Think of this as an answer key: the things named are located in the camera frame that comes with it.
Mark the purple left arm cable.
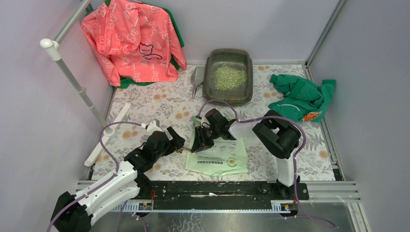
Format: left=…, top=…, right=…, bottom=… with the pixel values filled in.
left=46, top=121, right=148, bottom=232

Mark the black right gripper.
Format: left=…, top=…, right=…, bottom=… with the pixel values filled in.
left=191, top=126, right=220, bottom=153

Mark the grey plastic litter box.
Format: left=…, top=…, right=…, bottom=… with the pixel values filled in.
left=203, top=48, right=253, bottom=105

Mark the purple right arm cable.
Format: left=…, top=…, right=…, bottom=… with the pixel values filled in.
left=196, top=99, right=337, bottom=231

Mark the metal litter scoop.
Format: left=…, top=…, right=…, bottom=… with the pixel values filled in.
left=191, top=66, right=205, bottom=99

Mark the green cat litter pile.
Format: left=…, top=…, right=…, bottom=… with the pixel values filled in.
left=211, top=65, right=247, bottom=90

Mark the beige bag sealing clip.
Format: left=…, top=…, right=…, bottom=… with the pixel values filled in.
left=175, top=147, right=192, bottom=154

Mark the green garment behind jacket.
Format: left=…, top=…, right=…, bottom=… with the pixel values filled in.
left=84, top=0, right=185, bottom=89

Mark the crumpled green garment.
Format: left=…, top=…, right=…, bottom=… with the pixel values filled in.
left=268, top=74, right=337, bottom=123

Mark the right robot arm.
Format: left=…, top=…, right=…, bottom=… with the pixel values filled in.
left=190, top=109, right=306, bottom=199

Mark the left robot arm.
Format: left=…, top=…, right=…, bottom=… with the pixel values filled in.
left=47, top=127, right=185, bottom=232

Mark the green cat litter bag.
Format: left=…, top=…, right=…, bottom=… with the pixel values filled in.
left=185, top=116, right=250, bottom=177

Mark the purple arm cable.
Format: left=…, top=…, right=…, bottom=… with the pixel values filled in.
left=196, top=99, right=337, bottom=231
left=46, top=121, right=148, bottom=232

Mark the white clothes rack pole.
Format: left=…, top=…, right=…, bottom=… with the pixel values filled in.
left=40, top=38, right=132, bottom=167

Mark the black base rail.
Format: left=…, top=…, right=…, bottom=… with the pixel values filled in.
left=135, top=181, right=309, bottom=210

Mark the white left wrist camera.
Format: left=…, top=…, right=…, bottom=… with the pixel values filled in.
left=141, top=119, right=162, bottom=135

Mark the pink hooded jacket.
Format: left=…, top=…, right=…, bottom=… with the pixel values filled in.
left=80, top=0, right=188, bottom=87

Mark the floral patterned mat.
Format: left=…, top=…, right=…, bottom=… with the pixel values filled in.
left=90, top=64, right=335, bottom=181

